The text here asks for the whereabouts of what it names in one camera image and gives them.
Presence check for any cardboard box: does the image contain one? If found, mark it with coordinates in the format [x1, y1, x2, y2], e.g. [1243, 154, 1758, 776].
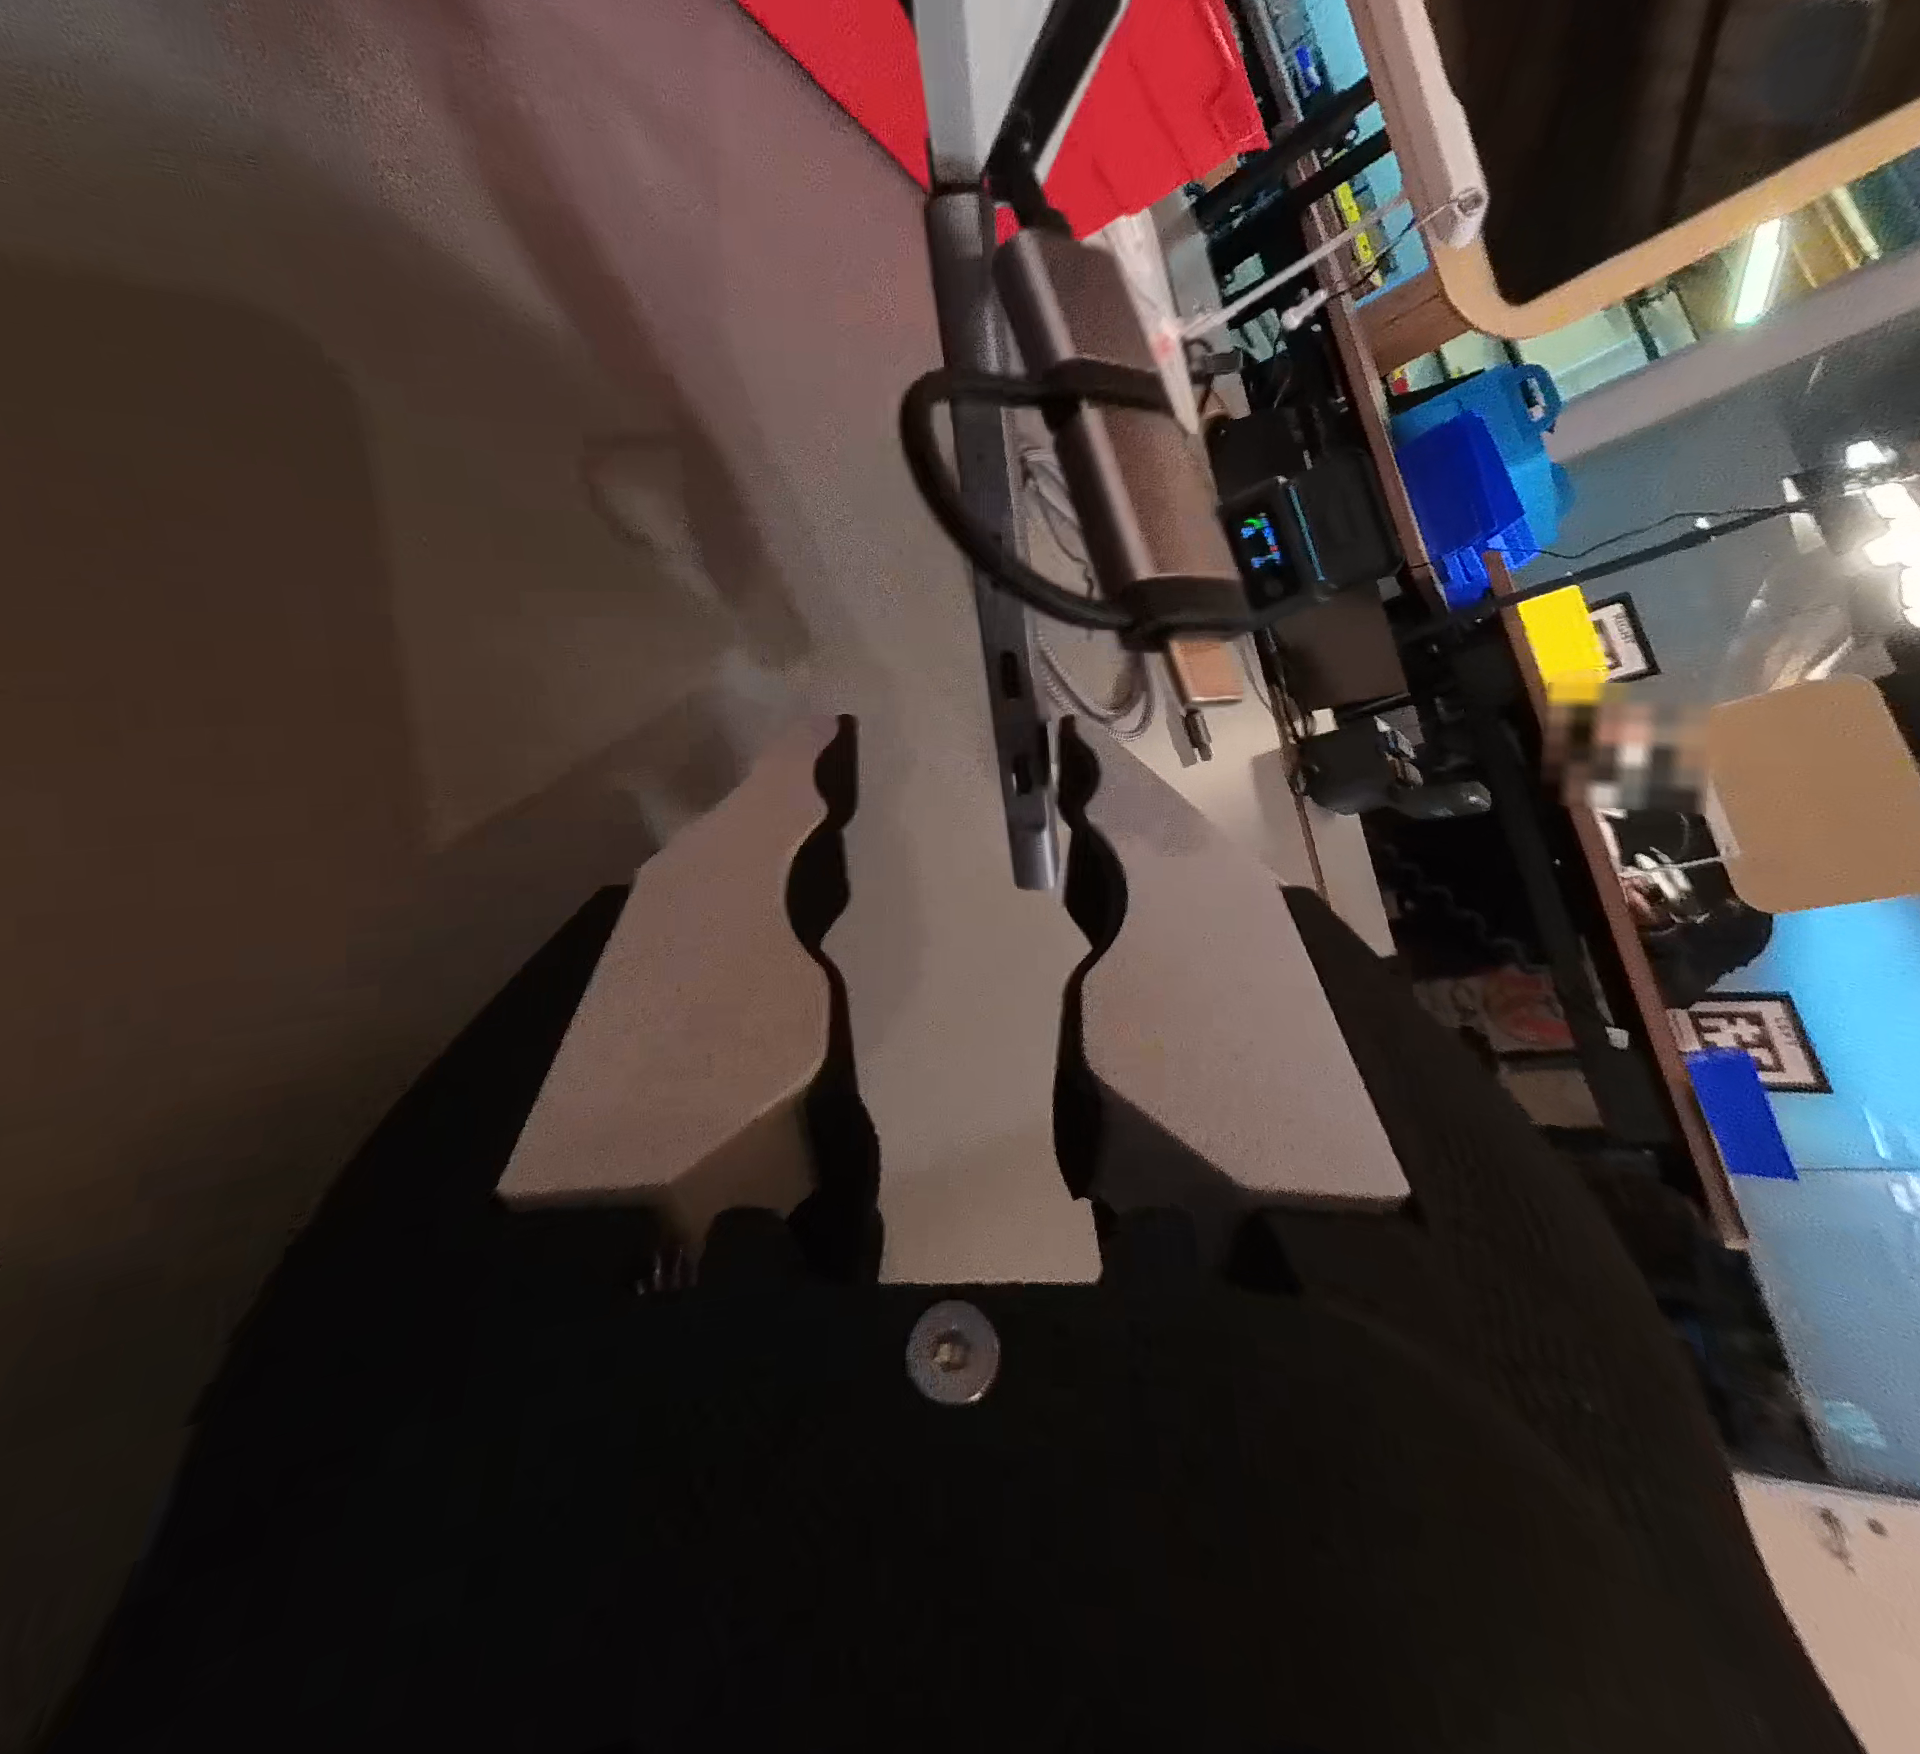
[1274, 592, 1416, 714]

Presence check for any black power station with display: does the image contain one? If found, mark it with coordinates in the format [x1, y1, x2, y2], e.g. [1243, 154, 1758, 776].
[1206, 442, 1409, 611]

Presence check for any framed tag poster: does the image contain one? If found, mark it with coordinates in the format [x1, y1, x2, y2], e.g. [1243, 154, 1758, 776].
[1582, 597, 1663, 686]
[1671, 991, 1835, 1100]

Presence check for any grey usb hub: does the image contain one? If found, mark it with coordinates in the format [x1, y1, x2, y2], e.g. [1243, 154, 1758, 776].
[922, 185, 1071, 894]

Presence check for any long wooden table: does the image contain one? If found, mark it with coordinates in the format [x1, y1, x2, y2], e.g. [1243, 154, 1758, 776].
[1306, 180, 1758, 1253]

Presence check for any black cable with grey adapter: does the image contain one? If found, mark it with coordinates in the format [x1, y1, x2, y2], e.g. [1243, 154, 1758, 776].
[897, 119, 1262, 768]

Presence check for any yellow plastic bin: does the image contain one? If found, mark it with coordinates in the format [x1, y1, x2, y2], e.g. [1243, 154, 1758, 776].
[1514, 586, 1609, 705]

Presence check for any blue bag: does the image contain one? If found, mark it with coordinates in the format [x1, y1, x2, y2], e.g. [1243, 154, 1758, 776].
[1462, 364, 1571, 540]

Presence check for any studio lamp on stand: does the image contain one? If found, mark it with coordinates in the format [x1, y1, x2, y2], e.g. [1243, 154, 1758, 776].
[1501, 433, 1920, 594]

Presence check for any black battery charger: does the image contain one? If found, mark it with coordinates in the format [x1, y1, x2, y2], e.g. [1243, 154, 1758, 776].
[1287, 717, 1496, 821]

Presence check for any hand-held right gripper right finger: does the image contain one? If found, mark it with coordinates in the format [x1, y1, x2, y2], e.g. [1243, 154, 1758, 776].
[1056, 717, 1416, 1282]

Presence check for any blue flat box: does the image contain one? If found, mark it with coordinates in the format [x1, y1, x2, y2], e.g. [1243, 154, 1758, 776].
[1682, 1046, 1802, 1183]

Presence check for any tan board on stand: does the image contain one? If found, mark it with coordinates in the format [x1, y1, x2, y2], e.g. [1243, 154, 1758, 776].
[1703, 671, 1920, 920]

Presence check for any wooden framed board stand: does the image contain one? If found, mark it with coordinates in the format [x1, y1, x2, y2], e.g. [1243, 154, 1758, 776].
[1118, 0, 1920, 436]

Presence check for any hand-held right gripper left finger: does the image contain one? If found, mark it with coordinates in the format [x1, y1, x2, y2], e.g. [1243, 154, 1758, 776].
[494, 714, 883, 1282]

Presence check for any blue bin stack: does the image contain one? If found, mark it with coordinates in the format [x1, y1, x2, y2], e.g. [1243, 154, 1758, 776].
[1389, 395, 1517, 605]

